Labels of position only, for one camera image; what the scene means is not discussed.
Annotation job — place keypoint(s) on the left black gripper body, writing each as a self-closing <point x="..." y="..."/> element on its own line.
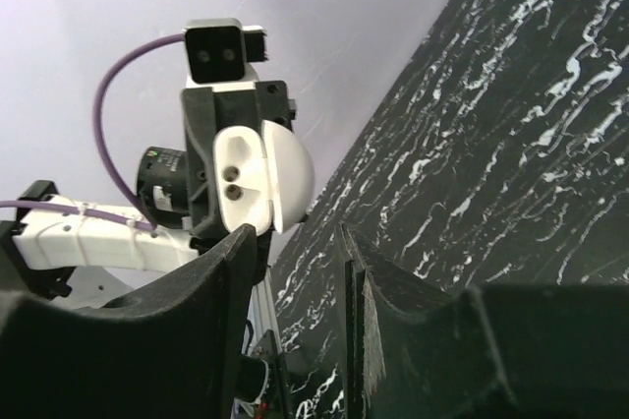
<point x="205" y="113"/>

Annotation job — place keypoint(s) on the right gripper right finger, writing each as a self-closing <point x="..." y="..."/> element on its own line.
<point x="491" y="351"/>

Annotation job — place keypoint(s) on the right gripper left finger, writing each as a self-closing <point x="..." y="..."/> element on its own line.
<point x="167" y="350"/>

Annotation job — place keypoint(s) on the white earbud charging case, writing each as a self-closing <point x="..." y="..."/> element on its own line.
<point x="263" y="178"/>

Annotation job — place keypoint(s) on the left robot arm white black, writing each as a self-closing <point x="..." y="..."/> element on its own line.
<point x="52" y="236"/>

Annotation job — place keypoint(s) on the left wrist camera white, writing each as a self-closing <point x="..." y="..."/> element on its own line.
<point x="223" y="51"/>

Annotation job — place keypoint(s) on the aluminium frame rail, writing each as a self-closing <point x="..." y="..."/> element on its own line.
<point x="262" y="313"/>

